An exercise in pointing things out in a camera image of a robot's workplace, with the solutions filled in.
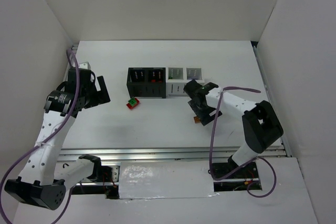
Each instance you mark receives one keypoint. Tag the white foil covered plate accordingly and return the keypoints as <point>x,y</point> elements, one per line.
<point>165,180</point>

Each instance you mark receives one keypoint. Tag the green square lego brick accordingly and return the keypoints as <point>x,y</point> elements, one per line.
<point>133,101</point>

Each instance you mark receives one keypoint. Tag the white double container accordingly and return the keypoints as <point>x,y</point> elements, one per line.
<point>175,87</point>

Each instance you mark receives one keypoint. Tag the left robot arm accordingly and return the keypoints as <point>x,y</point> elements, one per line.
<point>38,184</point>

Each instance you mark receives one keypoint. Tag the aluminium rail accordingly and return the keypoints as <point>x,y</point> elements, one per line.
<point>138,154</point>

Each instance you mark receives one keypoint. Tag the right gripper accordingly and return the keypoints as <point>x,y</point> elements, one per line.
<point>203,114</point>

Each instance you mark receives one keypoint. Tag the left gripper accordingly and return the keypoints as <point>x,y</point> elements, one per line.
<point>98,94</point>

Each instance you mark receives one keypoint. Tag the orange lego brick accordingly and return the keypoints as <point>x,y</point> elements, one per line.
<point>196,120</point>

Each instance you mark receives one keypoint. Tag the red lego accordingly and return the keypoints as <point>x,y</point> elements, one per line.
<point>130,107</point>

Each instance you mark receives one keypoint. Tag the black double container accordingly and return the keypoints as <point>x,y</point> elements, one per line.
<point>139,83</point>

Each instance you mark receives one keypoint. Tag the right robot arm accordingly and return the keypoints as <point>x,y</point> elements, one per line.
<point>261,125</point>

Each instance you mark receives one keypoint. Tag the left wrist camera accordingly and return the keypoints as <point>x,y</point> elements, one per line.
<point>85,65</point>

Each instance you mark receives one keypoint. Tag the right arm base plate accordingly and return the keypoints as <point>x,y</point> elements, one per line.
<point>248,172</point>

